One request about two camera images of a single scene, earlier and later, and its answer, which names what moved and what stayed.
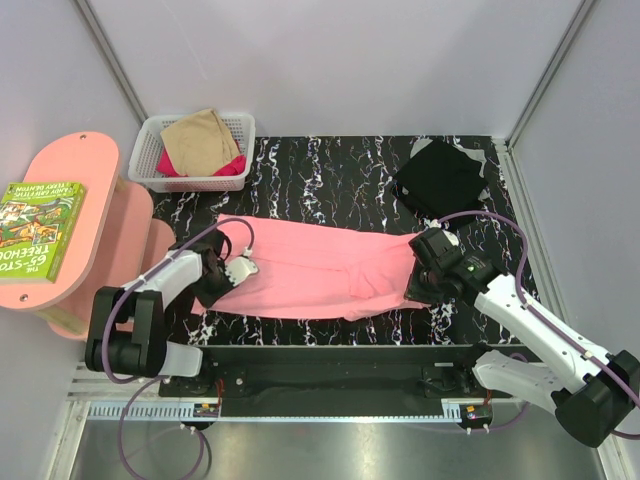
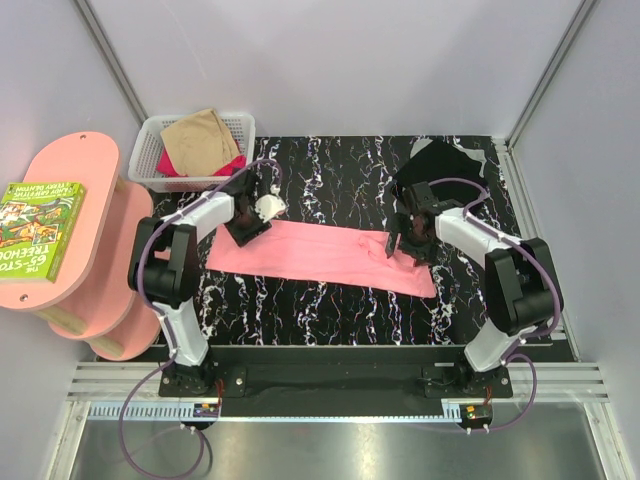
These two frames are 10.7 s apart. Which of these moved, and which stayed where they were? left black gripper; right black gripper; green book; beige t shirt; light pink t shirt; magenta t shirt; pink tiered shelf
Moved: right black gripper; light pink t shirt; left black gripper
Stayed: green book; pink tiered shelf; beige t shirt; magenta t shirt
